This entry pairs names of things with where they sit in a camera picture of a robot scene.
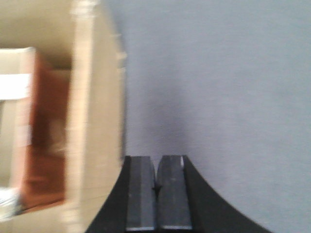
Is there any orange and tan small box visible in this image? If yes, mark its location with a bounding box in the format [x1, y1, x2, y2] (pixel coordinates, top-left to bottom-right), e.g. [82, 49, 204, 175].
[0, 47, 70, 218]

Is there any dark blue mat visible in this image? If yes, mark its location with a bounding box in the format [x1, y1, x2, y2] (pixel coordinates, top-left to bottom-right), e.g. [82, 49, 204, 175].
[105, 0, 311, 233]

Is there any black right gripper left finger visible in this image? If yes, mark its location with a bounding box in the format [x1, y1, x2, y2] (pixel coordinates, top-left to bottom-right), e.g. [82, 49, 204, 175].
[86, 156, 156, 233]

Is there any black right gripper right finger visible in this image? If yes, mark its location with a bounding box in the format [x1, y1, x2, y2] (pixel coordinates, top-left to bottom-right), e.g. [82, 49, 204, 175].
[157, 155, 268, 233]

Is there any large brown cardboard box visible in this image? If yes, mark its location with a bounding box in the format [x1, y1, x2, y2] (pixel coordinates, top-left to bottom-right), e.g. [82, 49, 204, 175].
[0, 0, 125, 233]

